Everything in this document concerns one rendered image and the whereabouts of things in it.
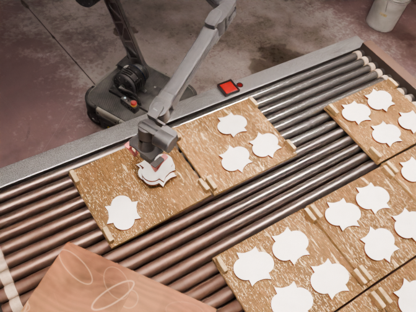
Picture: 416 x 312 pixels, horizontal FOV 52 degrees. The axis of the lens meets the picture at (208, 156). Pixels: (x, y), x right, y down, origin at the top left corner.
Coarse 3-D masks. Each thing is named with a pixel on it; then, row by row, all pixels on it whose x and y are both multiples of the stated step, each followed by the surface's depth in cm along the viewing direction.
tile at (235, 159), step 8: (232, 152) 172; (240, 152) 173; (248, 152) 173; (224, 160) 169; (232, 160) 170; (240, 160) 170; (248, 160) 171; (224, 168) 168; (232, 168) 168; (240, 168) 168
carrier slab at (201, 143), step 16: (224, 112) 186; (240, 112) 187; (256, 112) 188; (176, 128) 177; (192, 128) 178; (208, 128) 179; (256, 128) 182; (272, 128) 183; (192, 144) 173; (208, 144) 174; (224, 144) 175; (240, 144) 176; (192, 160) 169; (208, 160) 170; (256, 160) 172; (272, 160) 173; (224, 176) 166; (240, 176) 167
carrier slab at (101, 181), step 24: (96, 168) 162; (120, 168) 163; (96, 192) 156; (120, 192) 157; (144, 192) 158; (168, 192) 159; (192, 192) 160; (96, 216) 150; (144, 216) 152; (168, 216) 153; (120, 240) 146
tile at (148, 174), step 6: (168, 156) 164; (168, 162) 162; (144, 168) 159; (150, 168) 160; (162, 168) 160; (168, 168) 161; (144, 174) 158; (150, 174) 158; (156, 174) 159; (162, 174) 159; (168, 174) 160; (150, 180) 157; (156, 180) 157; (162, 180) 157
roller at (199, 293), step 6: (216, 276) 145; (204, 282) 144; (210, 282) 143; (216, 282) 143; (222, 282) 144; (198, 288) 141; (204, 288) 141; (210, 288) 142; (216, 288) 143; (186, 294) 140; (192, 294) 140; (198, 294) 140; (204, 294) 141; (198, 300) 141
